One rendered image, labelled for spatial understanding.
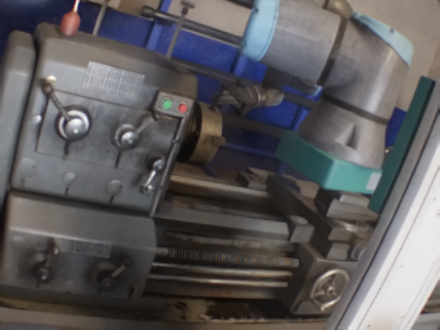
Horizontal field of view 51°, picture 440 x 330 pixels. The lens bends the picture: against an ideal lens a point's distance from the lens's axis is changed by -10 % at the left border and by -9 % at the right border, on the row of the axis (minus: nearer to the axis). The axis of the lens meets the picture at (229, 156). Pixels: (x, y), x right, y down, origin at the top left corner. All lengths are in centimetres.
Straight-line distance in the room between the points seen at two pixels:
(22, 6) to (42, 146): 328
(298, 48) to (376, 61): 15
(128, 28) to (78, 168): 340
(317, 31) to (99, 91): 82
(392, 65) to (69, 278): 121
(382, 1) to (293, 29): 547
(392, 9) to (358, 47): 559
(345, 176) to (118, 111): 84
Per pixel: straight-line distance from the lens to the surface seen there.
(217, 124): 190
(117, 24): 488
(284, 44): 93
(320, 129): 95
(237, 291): 218
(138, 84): 157
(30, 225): 157
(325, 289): 208
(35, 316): 176
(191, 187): 220
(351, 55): 93
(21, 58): 153
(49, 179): 163
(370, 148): 96
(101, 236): 162
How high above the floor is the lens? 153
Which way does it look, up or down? 14 degrees down
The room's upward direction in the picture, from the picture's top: 20 degrees clockwise
